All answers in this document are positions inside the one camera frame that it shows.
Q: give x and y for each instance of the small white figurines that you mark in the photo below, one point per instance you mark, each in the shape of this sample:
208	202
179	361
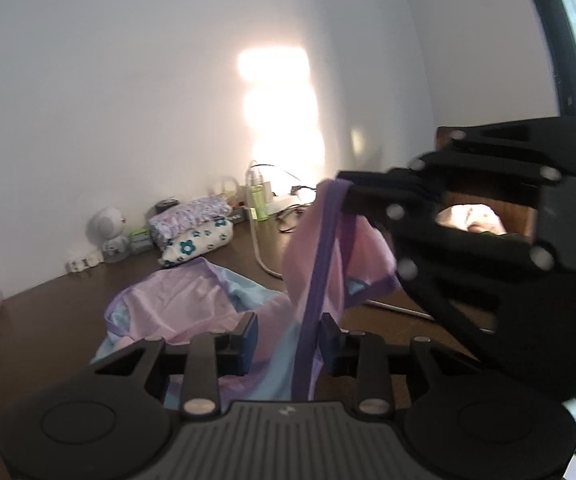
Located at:
84	262

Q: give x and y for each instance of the white round speaker toy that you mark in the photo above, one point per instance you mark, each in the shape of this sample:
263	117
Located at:
104	227

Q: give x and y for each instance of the grey box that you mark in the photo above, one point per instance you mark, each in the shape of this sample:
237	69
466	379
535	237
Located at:
168	206

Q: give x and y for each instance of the green packet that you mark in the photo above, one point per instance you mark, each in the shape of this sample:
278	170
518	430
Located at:
141	240

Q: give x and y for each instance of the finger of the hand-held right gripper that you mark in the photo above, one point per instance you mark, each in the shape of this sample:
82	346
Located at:
448	245
473	172

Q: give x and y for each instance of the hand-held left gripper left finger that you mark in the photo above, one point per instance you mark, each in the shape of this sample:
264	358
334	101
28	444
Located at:
249	337

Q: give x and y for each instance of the pink blue mesh garment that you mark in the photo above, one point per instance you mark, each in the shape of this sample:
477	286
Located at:
188	300

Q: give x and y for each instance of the green bottle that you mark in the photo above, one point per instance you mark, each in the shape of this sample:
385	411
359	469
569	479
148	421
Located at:
258	200

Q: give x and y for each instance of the white pillow teal flowers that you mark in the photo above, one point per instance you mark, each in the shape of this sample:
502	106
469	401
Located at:
200	245

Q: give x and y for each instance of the wooden chair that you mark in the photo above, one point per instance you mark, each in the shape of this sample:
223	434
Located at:
488	197

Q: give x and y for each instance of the folded purple floral cloth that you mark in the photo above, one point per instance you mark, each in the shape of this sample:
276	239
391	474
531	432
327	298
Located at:
188	215

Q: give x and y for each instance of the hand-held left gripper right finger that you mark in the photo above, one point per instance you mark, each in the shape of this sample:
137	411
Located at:
328	342

